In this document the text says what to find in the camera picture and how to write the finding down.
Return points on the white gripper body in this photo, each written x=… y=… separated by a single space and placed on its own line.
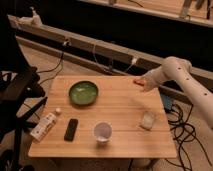
x=152 y=79

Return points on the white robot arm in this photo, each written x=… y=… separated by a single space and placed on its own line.
x=178 y=70

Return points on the orange flat object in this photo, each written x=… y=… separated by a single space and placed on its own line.
x=140 y=82

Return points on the blue box on floor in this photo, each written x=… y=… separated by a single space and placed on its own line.
x=167 y=101

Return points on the white sponge block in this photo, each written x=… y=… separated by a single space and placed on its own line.
x=147 y=120

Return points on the green bowl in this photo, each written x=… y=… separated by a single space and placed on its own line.
x=83 y=93

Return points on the white plastic cup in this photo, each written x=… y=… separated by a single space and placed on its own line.
x=102 y=132

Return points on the wooden table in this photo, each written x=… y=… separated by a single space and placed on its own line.
x=123 y=122

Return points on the black remote control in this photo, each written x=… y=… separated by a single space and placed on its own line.
x=71 y=129

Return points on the long wooden beam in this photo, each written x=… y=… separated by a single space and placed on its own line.
x=88 y=44

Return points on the white spray bottle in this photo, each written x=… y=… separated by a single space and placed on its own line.
x=36 y=18

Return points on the black chair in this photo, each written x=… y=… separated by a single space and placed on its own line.
x=20 y=95

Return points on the white wall plug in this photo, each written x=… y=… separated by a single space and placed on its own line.
x=134 y=61

